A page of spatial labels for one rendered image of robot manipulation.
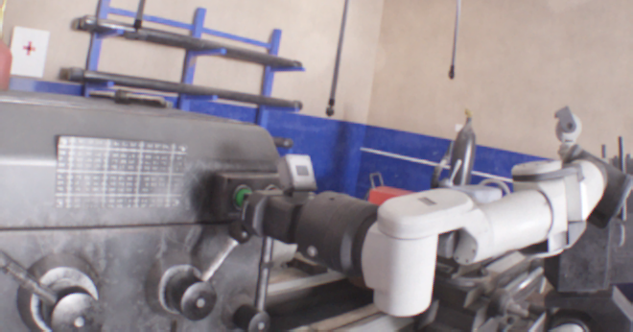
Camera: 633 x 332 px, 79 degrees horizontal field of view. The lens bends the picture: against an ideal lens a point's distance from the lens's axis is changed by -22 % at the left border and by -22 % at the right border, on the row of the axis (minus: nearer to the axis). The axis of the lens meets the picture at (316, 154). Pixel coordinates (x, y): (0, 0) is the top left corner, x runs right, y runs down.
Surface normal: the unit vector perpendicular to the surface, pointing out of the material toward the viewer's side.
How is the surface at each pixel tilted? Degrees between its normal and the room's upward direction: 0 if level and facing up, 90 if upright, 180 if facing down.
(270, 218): 90
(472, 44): 90
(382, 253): 106
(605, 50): 90
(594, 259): 98
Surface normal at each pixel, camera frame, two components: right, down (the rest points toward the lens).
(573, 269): -0.43, 0.14
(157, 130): 0.63, -0.58
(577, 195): -0.68, 0.10
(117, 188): 0.74, 0.17
